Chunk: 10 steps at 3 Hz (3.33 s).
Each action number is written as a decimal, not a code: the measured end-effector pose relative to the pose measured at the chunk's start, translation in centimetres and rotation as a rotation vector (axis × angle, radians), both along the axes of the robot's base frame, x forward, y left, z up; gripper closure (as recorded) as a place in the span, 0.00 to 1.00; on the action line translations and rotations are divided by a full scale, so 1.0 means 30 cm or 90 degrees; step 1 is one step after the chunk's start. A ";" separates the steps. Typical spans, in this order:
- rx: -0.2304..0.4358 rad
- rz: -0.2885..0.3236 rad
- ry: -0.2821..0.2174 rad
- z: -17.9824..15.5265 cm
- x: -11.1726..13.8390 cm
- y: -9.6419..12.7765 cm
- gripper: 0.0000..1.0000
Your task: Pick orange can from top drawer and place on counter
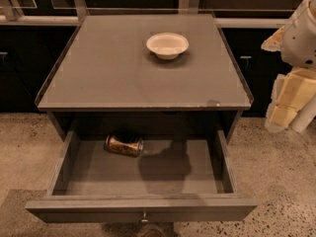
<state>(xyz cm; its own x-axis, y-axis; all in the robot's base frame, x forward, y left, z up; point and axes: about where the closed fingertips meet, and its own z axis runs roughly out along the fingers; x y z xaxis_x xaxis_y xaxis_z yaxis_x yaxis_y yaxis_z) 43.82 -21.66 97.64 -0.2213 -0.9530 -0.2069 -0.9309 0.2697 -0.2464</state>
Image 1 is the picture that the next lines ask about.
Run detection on open grey top drawer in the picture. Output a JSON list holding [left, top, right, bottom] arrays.
[[26, 130, 257, 223]]

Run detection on metal drawer knob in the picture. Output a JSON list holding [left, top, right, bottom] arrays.
[[140, 212, 149, 224]]

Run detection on white cylindrical post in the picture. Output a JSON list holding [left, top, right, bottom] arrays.
[[290, 95, 316, 133]]

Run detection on white bowl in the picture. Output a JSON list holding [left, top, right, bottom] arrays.
[[146, 33, 189, 60]]

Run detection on grey cabinet with counter top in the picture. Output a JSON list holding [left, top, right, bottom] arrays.
[[34, 13, 255, 143]]

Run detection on orange soda can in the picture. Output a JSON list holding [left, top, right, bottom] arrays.
[[105, 133, 143, 157]]

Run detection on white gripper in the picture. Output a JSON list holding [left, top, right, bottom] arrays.
[[261, 3, 316, 132]]

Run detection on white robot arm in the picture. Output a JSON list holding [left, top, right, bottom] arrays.
[[261, 0, 316, 133]]

